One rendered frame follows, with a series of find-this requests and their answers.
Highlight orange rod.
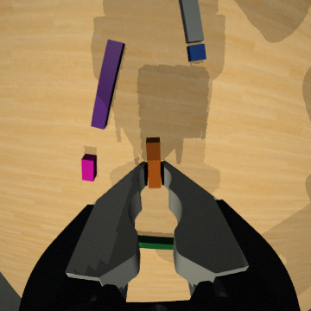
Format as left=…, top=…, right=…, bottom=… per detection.
left=146, top=137, right=161, bottom=188

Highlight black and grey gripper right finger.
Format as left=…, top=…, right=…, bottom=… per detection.
left=161, top=161, right=301, bottom=311

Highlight green rod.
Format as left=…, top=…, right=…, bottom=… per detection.
left=138, top=235, right=174, bottom=250

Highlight purple rod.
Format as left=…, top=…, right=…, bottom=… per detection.
left=91, top=40, right=125, bottom=130

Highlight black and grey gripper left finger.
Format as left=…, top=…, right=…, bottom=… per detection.
left=19, top=162, right=148, bottom=311

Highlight grey rod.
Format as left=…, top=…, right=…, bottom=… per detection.
left=179, top=0, right=204, bottom=44

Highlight small blue cube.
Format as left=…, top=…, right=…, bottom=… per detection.
left=187, top=43, right=206, bottom=61

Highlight small magenta block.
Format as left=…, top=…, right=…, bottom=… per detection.
left=81, top=154, right=97, bottom=181

